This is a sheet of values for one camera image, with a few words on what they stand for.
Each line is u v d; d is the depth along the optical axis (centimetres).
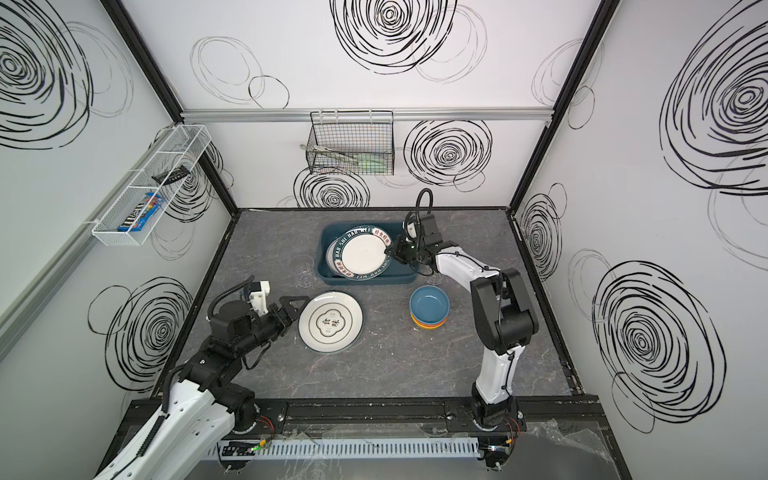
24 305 52
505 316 50
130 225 69
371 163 87
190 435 57
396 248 83
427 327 84
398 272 87
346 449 96
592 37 76
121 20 72
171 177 77
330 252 105
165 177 75
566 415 75
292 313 68
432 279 99
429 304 87
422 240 75
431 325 83
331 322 89
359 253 94
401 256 84
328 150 86
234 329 57
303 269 99
